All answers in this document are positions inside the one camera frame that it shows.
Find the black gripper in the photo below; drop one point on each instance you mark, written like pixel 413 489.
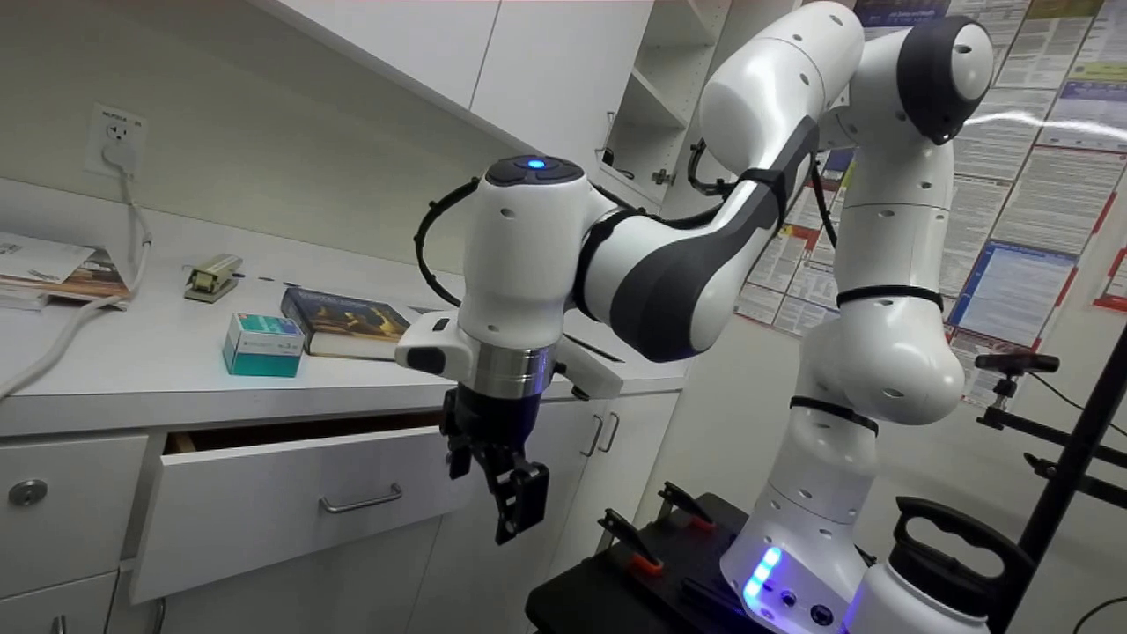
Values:
pixel 491 427

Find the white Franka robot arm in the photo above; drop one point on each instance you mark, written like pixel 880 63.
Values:
pixel 893 339

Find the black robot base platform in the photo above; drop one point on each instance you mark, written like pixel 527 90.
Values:
pixel 633 603

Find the white lower cabinet door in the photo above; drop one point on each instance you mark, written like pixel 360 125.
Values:
pixel 568 495
pixel 646 436
pixel 329 586

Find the white cabinet door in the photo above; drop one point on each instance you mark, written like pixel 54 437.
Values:
pixel 568 495
pixel 563 72
pixel 329 586
pixel 646 436
pixel 400 39

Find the open white upper cabinet shelf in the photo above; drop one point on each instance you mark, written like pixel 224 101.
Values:
pixel 670 107

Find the white upper cabinet door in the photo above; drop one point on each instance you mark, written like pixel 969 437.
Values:
pixel 400 39
pixel 563 72

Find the white drawer with lock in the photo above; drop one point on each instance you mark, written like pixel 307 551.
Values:
pixel 72 517

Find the white plain cabinet drawer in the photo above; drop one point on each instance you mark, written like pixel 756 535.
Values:
pixel 48 611

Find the black red clamp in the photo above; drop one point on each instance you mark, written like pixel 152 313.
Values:
pixel 686 508
pixel 632 543

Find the dark hardcover book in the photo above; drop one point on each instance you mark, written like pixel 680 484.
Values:
pixel 354 321

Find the teal small box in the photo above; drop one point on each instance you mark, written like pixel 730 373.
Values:
pixel 265 346

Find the metal stapler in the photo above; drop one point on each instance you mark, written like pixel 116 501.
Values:
pixel 211 279

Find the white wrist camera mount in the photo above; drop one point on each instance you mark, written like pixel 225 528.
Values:
pixel 427 342

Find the colourful wall poster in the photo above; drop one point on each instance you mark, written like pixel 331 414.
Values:
pixel 792 278

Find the white wall outlet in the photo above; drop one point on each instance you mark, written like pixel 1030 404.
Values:
pixel 113 140

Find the blue bordered wall poster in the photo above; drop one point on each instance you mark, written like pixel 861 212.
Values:
pixel 1009 293

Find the black camera stand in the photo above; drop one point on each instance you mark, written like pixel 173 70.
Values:
pixel 1075 470

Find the white text wall poster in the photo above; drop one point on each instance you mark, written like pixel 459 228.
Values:
pixel 1049 199
pixel 1057 49

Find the small red wall poster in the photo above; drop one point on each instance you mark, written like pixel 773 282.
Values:
pixel 1115 282

